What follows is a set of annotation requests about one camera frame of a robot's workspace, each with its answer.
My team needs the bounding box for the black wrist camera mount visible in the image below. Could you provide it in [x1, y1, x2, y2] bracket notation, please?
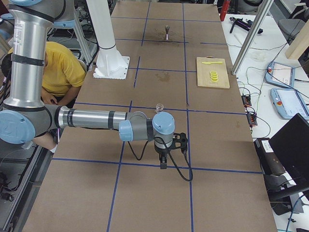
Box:
[170, 132, 188, 155]

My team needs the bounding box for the black braided cable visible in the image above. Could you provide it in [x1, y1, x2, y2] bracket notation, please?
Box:
[127, 136, 194, 182]

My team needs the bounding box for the red bottle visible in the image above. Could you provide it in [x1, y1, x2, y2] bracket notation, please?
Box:
[220, 0, 230, 22]

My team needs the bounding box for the person in yellow shirt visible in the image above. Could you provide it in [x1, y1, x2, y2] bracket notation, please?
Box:
[1, 41, 87, 153]

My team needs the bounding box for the lower blue teach pendant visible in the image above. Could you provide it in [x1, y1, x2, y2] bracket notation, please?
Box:
[270, 88, 309, 121]

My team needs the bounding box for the steel jigger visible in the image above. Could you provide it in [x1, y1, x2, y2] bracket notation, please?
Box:
[165, 25, 170, 41]

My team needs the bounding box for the upper blue teach pendant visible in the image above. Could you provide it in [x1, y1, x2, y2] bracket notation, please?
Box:
[265, 61, 295, 88]

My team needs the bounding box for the blue teach pendant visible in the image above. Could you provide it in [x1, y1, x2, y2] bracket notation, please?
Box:
[265, 61, 295, 88]
[270, 88, 309, 121]

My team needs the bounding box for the black monitor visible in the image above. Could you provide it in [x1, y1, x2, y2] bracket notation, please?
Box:
[268, 113, 309, 201]

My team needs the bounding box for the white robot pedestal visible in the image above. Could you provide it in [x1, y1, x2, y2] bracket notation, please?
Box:
[86, 0, 130, 80]

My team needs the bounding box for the yellow plastic knife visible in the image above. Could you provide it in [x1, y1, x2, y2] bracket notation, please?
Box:
[201, 61, 223, 65]

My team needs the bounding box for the clear glass cup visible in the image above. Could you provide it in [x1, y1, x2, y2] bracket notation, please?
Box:
[155, 103, 164, 114]

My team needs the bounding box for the black computer box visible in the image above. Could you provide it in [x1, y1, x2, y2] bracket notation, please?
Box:
[254, 138, 285, 176]

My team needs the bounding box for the aluminium frame post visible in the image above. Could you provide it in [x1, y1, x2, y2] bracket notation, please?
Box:
[231, 0, 274, 75]

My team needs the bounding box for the bamboo cutting board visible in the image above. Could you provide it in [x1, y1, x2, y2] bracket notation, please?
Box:
[196, 57, 230, 89]

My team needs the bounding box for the black purple tool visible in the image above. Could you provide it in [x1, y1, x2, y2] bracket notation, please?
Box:
[229, 17, 253, 33]

